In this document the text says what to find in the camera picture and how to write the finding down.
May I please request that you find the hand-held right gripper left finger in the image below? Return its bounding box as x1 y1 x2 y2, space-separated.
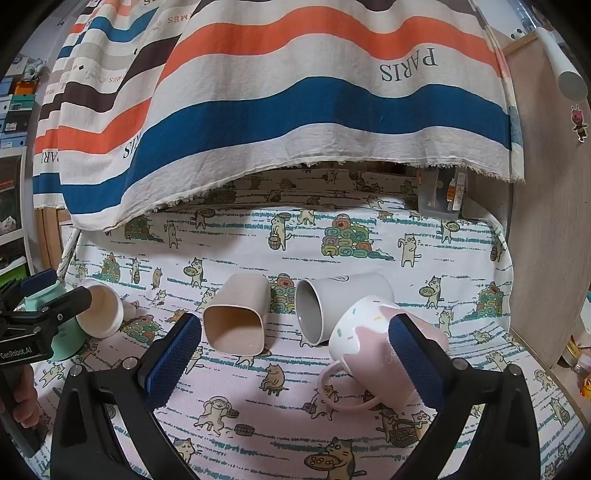
50 311 204 480

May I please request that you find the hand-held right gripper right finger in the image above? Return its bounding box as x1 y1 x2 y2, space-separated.
388 313 541 480

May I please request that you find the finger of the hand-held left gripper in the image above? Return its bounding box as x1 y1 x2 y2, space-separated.
25 285 94 325
19 269 59 300

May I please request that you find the cream white cup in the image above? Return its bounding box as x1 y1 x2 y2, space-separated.
76 278 139 339

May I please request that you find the pink sprinkle mug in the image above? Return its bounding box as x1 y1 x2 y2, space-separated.
318 295 450 412

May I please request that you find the mint green cup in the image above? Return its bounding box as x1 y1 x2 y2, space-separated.
23 281 89 363

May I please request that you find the beige square cup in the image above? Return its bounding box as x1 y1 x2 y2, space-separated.
202 272 270 357

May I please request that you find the person's left hand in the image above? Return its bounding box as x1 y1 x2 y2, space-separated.
10 366 43 432

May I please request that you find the grey mug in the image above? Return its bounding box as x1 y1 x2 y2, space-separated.
294 271 395 348

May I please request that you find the cat printed blanket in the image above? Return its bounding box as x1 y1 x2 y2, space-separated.
36 165 588 480

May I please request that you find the clear plastic container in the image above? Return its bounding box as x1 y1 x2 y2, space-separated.
416 167 468 219

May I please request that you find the stack of storage boxes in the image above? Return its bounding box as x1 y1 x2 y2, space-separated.
0 76 43 152

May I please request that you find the striped cloth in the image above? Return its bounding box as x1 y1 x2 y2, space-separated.
31 0 204 212
60 0 528 232

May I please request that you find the wooden cabinet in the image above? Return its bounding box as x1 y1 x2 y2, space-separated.
462 36 591 370

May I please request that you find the bee sticker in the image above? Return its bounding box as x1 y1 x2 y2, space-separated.
570 104 590 142

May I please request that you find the white tube lamp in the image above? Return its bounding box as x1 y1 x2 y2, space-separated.
534 27 588 100

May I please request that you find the wooden bed frame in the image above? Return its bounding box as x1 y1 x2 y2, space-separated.
39 207 75 274

